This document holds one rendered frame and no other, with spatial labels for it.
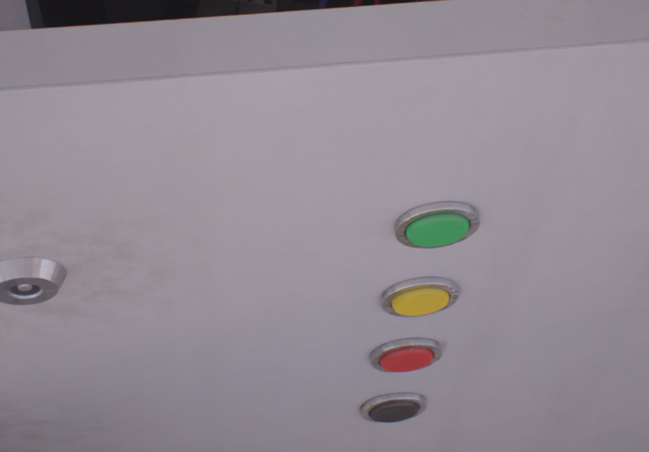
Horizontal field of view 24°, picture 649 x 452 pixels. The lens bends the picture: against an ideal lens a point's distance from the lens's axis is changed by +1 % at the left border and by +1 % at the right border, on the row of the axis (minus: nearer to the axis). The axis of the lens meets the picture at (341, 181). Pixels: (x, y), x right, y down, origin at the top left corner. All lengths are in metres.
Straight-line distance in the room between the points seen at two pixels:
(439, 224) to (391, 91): 0.08
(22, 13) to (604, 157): 0.24
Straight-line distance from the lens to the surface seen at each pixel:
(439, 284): 0.57
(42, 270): 0.52
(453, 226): 0.52
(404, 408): 0.68
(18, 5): 0.61
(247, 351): 0.61
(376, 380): 0.66
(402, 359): 0.63
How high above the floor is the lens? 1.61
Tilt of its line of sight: 61 degrees down
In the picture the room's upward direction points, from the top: 6 degrees clockwise
